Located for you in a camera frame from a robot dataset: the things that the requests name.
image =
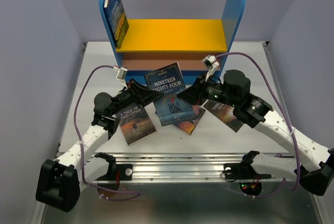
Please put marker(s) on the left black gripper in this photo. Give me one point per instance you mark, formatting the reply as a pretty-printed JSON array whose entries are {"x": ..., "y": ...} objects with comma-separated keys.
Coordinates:
[{"x": 143, "y": 95}]

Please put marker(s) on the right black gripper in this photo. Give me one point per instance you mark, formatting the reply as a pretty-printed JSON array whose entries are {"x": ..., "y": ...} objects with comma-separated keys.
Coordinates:
[{"x": 195, "y": 94}]

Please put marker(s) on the Nineteen Eighty-Four book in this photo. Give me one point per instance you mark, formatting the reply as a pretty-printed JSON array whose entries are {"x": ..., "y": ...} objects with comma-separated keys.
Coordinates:
[{"x": 169, "y": 108}]

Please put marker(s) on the Jane Eyre book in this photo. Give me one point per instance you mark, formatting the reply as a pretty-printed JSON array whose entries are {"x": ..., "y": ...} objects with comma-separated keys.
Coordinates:
[{"x": 189, "y": 126}]

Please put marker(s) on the Animal Farm book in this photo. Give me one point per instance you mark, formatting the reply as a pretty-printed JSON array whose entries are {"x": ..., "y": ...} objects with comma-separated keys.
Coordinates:
[{"x": 117, "y": 19}]

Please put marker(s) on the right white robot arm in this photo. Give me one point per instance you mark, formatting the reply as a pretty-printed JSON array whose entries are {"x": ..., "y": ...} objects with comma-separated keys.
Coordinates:
[{"x": 311, "y": 164}]

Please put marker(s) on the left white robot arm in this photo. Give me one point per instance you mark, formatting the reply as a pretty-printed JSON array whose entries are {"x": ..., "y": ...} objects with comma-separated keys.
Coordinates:
[{"x": 62, "y": 180}]

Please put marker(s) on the A Tale of Two Cities book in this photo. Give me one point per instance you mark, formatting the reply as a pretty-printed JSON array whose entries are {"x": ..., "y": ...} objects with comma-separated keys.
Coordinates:
[{"x": 135, "y": 123}]

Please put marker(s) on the Three Days to See book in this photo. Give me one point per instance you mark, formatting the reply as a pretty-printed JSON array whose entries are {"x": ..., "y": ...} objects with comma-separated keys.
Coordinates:
[{"x": 224, "y": 113}]

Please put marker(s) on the blue yellow wooden bookshelf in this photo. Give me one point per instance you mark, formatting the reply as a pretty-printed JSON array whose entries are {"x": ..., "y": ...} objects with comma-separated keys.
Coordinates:
[{"x": 142, "y": 45}]

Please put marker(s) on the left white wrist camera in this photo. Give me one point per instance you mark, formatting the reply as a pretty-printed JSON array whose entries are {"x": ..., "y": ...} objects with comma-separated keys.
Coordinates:
[{"x": 121, "y": 74}]

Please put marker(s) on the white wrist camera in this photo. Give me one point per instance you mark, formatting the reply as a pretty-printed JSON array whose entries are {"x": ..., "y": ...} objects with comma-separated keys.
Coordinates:
[
  {"x": 211, "y": 64},
  {"x": 121, "y": 74}
]

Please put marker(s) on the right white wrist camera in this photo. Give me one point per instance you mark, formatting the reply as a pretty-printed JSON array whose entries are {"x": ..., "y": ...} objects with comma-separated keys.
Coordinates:
[{"x": 211, "y": 64}]

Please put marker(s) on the aluminium mounting rail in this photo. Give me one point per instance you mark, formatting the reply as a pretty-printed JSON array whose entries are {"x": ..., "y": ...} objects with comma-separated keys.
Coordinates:
[{"x": 161, "y": 168}]

